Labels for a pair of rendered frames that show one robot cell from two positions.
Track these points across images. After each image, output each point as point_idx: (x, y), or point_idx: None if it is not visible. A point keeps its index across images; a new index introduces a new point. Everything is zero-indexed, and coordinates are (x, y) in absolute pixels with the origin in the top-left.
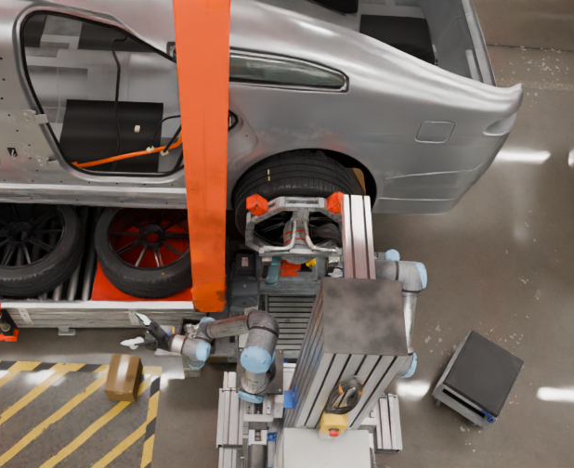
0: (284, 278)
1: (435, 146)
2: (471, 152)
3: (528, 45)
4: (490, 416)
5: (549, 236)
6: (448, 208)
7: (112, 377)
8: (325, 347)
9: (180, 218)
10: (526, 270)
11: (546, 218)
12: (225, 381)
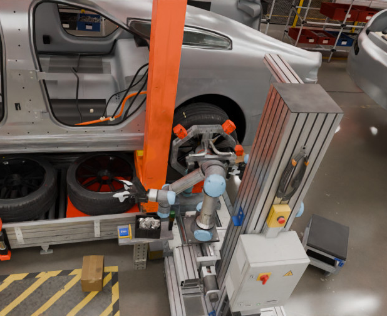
0: (191, 199)
1: None
2: None
3: None
4: (341, 261)
5: (332, 172)
6: None
7: (86, 270)
8: (291, 110)
9: (122, 165)
10: (327, 189)
11: (328, 163)
12: (166, 262)
